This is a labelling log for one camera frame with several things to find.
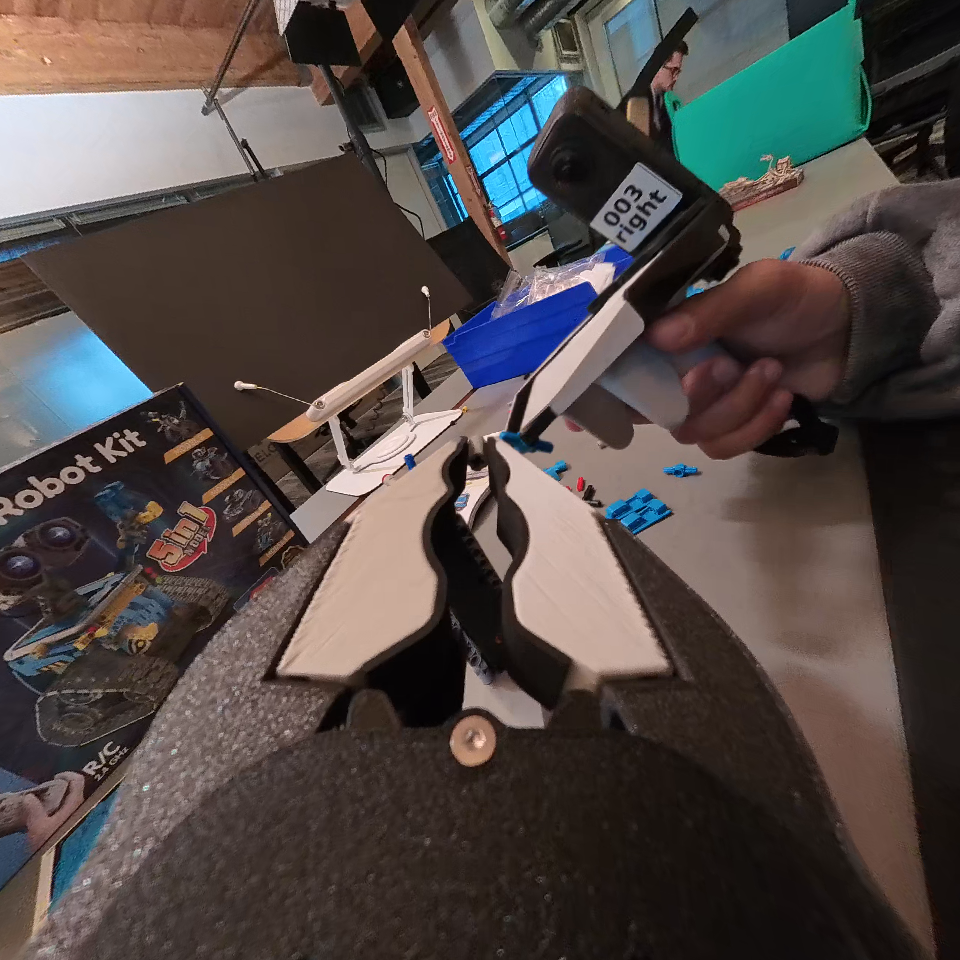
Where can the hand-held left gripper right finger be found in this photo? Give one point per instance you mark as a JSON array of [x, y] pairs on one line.
[[577, 592]]

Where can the person's right forearm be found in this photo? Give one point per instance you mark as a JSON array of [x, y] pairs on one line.
[[900, 285]]

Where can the black backdrop board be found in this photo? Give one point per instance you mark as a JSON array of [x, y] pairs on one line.
[[225, 300]]

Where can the dark blue toy kit box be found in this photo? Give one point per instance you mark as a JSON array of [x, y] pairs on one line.
[[112, 600]]

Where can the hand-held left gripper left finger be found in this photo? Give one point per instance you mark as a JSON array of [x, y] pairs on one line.
[[360, 600]]

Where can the white folding stand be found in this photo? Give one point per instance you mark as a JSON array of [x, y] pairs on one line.
[[390, 454]]

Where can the red white wall sign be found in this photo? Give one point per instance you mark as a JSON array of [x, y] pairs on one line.
[[442, 133]]

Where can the studio panel light on stand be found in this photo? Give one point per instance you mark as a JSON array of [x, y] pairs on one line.
[[322, 37]]

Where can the blue axle connector piece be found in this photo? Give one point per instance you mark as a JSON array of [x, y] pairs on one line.
[[682, 471]]

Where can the blue plastic bin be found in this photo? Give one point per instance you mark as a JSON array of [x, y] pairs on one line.
[[510, 345]]

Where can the wooden model kit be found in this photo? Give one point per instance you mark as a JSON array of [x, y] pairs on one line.
[[765, 184]]

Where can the grey desk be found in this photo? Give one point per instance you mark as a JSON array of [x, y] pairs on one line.
[[787, 562]]

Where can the clear plastic bags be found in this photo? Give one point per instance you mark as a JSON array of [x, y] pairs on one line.
[[540, 281]]

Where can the green backdrop screen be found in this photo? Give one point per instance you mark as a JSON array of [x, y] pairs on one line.
[[765, 97]]

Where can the blue fin block piece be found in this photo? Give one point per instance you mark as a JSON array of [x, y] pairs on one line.
[[556, 471]]

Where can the blue connector pin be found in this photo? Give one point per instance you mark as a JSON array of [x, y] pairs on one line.
[[525, 441]]

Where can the person's right hand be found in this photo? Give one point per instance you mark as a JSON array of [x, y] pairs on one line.
[[780, 330]]

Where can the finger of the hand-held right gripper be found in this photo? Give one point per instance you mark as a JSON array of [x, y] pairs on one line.
[[592, 352]]

